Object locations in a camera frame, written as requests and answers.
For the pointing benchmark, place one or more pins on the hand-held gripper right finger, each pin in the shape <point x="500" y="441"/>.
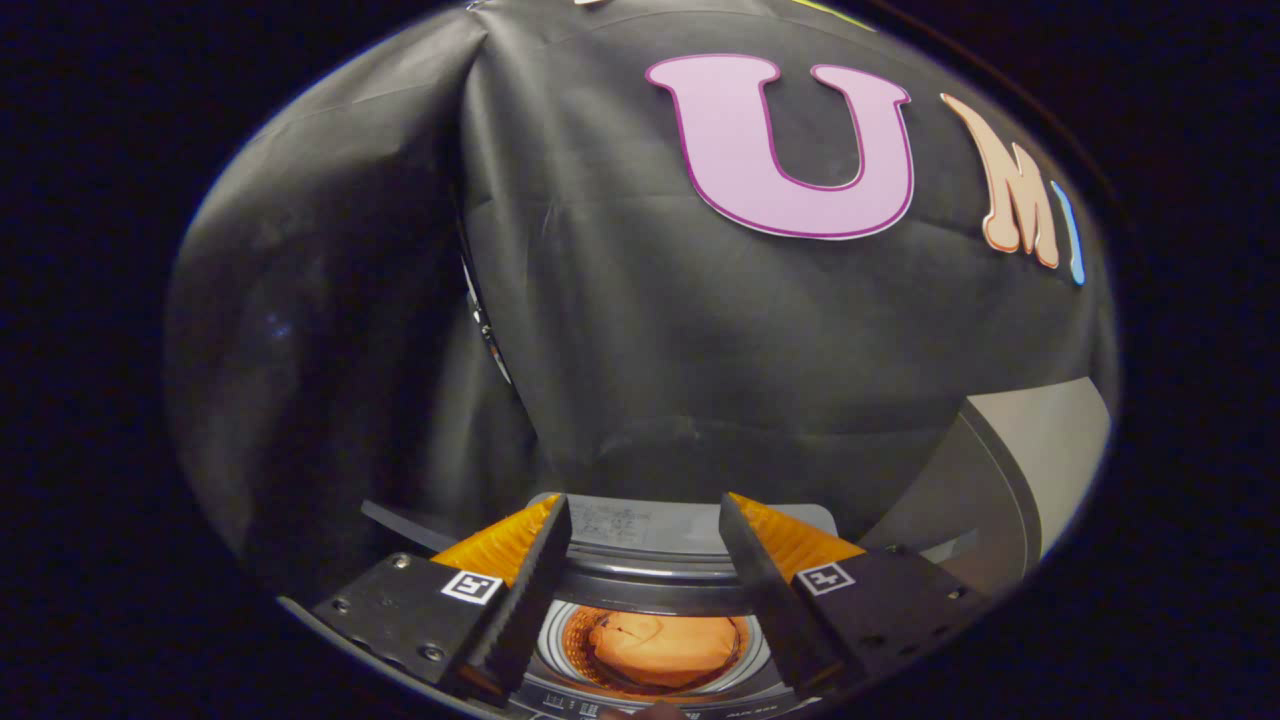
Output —
<point x="765" y="600"/>

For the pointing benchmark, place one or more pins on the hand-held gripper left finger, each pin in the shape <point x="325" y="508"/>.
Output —
<point x="525" y="600"/>

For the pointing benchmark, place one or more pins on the orange polo shirt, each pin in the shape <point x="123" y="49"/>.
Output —
<point x="660" y="645"/>

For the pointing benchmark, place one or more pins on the grey washing machine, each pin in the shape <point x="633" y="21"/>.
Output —
<point x="650" y="590"/>

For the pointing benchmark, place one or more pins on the black backdrop cloth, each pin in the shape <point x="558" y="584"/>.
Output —
<point x="650" y="350"/>

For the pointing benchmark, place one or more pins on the beige cabinet with dark frame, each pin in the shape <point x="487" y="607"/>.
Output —
<point x="1050" y="460"/>

